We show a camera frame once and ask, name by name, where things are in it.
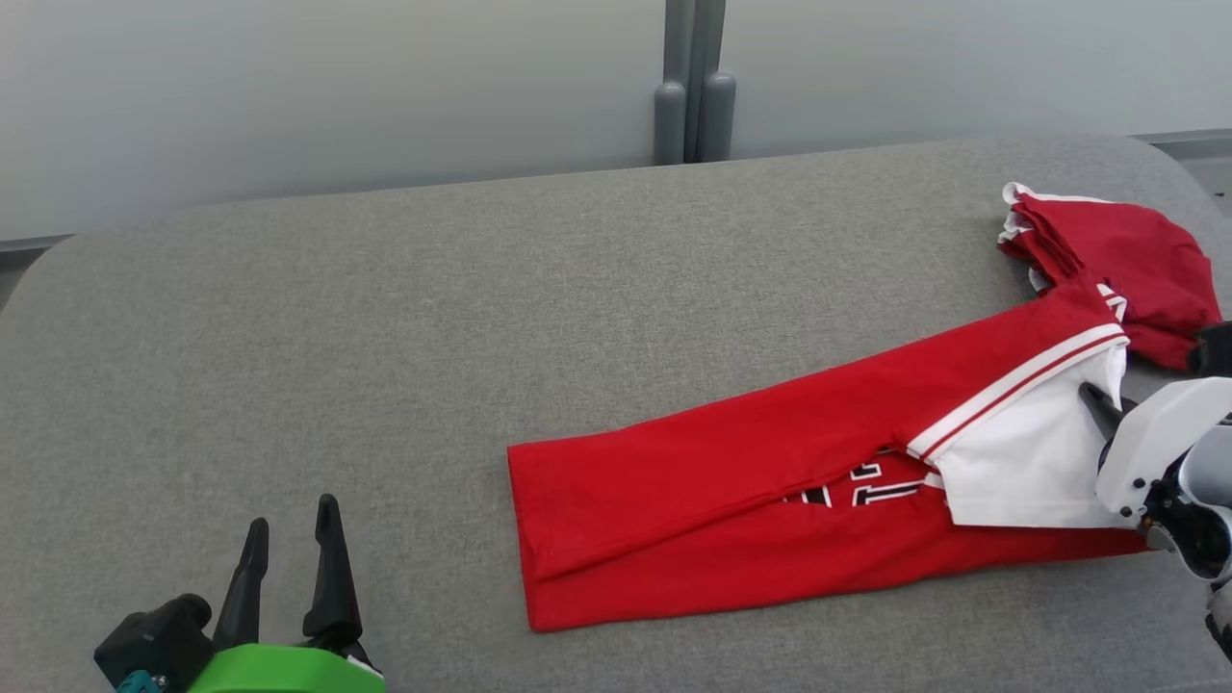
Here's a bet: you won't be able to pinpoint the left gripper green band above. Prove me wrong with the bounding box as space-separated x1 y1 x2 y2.
188 493 387 693

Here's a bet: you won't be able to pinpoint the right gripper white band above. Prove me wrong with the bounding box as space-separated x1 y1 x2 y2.
1079 377 1232 531

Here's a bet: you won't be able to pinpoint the red shorts with white band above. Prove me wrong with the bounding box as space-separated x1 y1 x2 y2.
998 181 1223 372

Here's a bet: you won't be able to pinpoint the red white basketball jersey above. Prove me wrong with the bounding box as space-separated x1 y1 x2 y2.
507 279 1152 633

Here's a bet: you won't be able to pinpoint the grey fabric sofa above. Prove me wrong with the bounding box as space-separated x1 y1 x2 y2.
0 133 1232 693

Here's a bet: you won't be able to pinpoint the grey partition post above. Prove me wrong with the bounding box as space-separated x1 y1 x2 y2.
654 0 738 167

